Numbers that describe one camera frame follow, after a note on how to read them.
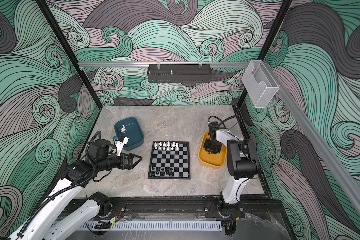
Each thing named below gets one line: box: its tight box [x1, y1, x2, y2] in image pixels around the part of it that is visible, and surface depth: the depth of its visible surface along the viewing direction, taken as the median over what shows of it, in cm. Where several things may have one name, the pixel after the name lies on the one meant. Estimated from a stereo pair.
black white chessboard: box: [147, 141, 191, 180], surface depth 90 cm
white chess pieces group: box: [154, 141, 179, 151], surface depth 97 cm
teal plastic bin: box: [114, 117, 145, 151], surface depth 106 cm
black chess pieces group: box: [151, 166, 177, 176], surface depth 85 cm
